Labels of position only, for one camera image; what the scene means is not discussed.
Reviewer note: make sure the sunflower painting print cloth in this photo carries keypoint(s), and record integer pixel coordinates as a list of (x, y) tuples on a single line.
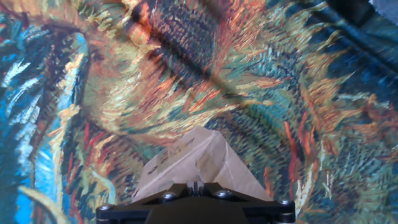
[(124, 93)]

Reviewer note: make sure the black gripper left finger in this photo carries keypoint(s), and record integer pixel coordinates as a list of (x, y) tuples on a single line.
[(130, 213)]

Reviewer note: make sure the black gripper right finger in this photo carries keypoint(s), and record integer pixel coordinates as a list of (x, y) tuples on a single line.
[(270, 213)]

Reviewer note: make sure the large cardboard box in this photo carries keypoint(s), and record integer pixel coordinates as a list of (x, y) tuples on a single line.
[(202, 161)]

